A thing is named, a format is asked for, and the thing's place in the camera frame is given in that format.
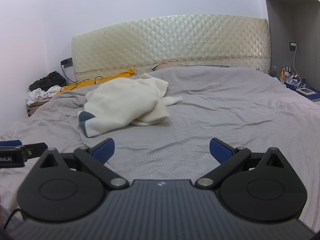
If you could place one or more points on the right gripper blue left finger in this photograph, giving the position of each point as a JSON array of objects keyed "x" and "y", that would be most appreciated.
[{"x": 93, "y": 160}]

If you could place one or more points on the white crumpled cloth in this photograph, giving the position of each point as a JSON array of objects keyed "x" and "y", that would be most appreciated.
[{"x": 38, "y": 94}]

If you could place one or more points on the grey wall cabinet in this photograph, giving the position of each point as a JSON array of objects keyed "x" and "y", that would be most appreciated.
[{"x": 295, "y": 21}]

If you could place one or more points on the brown cardboard box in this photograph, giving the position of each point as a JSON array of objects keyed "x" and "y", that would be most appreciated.
[{"x": 33, "y": 107}]

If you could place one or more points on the cream quilted headboard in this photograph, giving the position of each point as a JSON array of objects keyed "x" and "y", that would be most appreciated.
[{"x": 179, "y": 39}]

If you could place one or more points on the white device on nightstand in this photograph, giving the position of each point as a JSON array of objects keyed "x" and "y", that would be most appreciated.
[{"x": 305, "y": 91}]

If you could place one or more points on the black clothes pile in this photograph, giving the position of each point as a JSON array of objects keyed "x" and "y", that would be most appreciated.
[{"x": 45, "y": 83}]

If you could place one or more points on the pink pillow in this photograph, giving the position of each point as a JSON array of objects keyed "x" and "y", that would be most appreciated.
[{"x": 167, "y": 65}]

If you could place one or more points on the yellow garment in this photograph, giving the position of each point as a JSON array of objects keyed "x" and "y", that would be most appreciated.
[{"x": 97, "y": 80}]

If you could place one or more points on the wall charger with white cable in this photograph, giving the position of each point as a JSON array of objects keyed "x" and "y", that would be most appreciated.
[{"x": 293, "y": 44}]

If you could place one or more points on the grey bed cover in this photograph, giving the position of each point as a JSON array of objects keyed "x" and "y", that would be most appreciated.
[{"x": 240, "y": 106}]

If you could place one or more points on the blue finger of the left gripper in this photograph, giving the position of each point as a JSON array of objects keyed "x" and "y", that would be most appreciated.
[{"x": 10, "y": 143}]

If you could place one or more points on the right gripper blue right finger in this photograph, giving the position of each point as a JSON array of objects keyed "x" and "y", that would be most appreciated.
[{"x": 231, "y": 160}]

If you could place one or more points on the black wall socket left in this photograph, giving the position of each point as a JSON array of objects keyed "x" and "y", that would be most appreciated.
[{"x": 67, "y": 63}]

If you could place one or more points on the white sweater with blue stripes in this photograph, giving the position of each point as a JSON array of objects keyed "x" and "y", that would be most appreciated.
[{"x": 123, "y": 101}]

